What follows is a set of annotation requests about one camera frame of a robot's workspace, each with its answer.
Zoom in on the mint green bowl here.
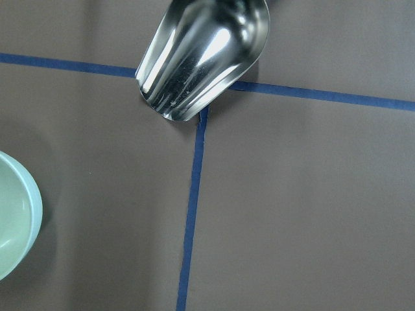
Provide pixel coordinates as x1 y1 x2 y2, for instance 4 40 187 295
1 152 43 279

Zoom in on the steel scoop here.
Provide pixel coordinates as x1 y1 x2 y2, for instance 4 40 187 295
135 1 270 121

